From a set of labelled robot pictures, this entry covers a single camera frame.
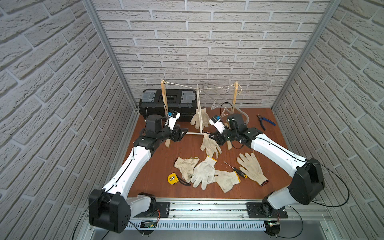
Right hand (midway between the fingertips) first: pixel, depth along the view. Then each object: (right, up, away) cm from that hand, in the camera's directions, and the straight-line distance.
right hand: (213, 134), depth 81 cm
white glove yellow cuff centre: (-5, -23, +4) cm, 24 cm away
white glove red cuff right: (+24, -21, +7) cm, 33 cm away
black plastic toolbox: (-19, +21, +19) cm, 34 cm away
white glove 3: (-4, +8, -3) cm, 10 cm away
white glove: (-1, -8, +5) cm, 9 cm away
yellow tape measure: (-22, -25, 0) cm, 34 cm away
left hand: (-15, +5, -4) cm, 16 cm away
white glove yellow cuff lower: (+7, -27, +2) cm, 28 cm away
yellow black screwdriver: (+16, -23, +4) cm, 28 cm away
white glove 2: (-16, -20, +6) cm, 26 cm away
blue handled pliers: (+41, +9, +31) cm, 52 cm away
